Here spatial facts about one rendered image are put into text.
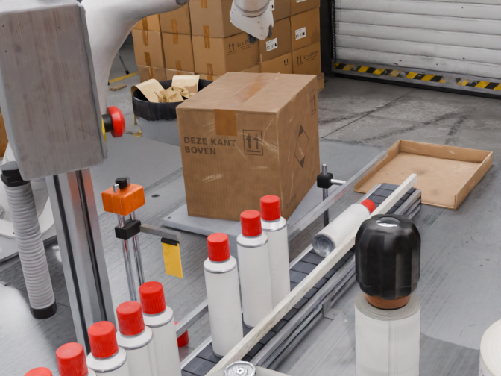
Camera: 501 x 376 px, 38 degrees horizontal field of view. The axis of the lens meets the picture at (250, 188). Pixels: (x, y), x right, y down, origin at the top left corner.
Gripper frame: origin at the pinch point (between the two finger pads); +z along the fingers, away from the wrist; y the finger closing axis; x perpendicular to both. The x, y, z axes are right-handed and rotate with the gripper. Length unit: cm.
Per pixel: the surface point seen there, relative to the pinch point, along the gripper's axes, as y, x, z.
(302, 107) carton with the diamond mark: 23.0, -15.2, -10.8
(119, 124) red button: 21, -59, -89
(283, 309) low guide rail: 46, -62, -44
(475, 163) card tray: 65, 6, 18
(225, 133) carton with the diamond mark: 13.3, -32.5, -18.5
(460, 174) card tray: 63, -2, 12
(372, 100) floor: 0, 149, 322
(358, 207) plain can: 47, -33, -20
